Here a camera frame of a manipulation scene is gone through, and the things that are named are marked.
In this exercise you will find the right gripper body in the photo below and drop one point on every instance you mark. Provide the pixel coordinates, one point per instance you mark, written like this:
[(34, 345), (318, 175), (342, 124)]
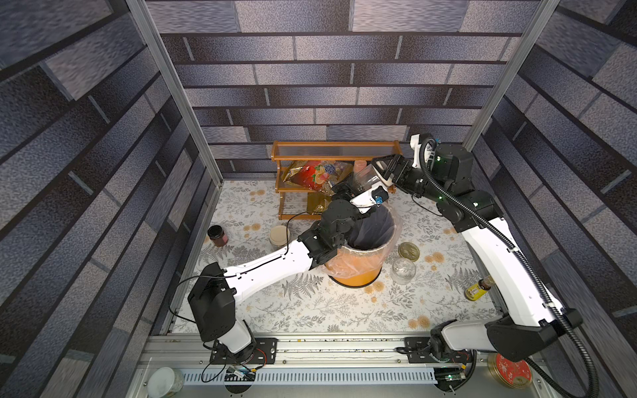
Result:
[(393, 166)]

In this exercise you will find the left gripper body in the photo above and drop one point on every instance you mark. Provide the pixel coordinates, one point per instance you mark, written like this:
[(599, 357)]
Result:
[(344, 193)]

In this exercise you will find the green jar lid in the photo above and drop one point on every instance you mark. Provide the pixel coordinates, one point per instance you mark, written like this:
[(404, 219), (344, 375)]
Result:
[(409, 251)]

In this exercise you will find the glass tea jar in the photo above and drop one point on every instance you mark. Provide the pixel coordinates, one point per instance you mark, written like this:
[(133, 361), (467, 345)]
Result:
[(403, 271)]

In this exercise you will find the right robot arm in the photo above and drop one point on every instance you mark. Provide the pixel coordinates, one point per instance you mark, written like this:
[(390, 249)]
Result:
[(533, 318)]

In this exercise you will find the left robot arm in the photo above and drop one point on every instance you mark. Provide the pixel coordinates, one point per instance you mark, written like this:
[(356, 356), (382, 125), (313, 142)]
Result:
[(217, 291)]

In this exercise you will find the colourful candy bag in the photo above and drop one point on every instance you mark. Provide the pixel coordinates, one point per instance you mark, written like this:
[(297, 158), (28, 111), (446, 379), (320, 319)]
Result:
[(317, 175)]

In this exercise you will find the pink lidded plastic cup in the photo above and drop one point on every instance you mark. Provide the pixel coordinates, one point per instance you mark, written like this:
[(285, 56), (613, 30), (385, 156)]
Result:
[(359, 166)]

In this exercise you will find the wooden two-tier shelf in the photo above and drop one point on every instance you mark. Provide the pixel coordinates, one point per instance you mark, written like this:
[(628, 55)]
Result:
[(285, 153)]

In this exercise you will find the clear plastic bin liner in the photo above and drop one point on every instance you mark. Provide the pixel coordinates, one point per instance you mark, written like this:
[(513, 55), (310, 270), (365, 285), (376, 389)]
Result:
[(363, 248)]

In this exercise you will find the orange trash bin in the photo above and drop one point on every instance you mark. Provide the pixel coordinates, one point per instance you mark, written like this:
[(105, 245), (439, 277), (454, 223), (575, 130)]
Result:
[(361, 276)]

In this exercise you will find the floral table mat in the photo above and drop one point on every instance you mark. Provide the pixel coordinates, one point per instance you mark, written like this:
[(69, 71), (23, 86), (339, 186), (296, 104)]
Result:
[(313, 303)]

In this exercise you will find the dark red small jar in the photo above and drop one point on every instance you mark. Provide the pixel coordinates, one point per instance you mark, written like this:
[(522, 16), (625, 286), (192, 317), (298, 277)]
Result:
[(217, 235)]

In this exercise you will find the yellow oil bottle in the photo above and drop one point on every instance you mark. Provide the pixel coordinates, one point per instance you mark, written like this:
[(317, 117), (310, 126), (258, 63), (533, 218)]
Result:
[(479, 289)]

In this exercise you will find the red round tin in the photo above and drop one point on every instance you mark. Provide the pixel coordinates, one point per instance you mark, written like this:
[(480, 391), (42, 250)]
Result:
[(510, 374)]

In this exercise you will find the white lidded jar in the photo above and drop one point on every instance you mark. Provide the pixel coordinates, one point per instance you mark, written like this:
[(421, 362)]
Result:
[(165, 382)]

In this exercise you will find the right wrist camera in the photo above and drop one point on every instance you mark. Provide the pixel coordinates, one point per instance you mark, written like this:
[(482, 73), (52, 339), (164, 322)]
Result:
[(424, 150)]

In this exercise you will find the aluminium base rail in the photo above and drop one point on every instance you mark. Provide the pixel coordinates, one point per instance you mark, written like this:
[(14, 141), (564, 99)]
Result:
[(322, 365)]

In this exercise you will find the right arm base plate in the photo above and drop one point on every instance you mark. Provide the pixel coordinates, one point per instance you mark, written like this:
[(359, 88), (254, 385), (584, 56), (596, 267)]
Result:
[(418, 351)]

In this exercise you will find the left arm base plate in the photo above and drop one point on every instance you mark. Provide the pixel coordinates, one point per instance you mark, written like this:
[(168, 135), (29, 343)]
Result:
[(260, 352)]

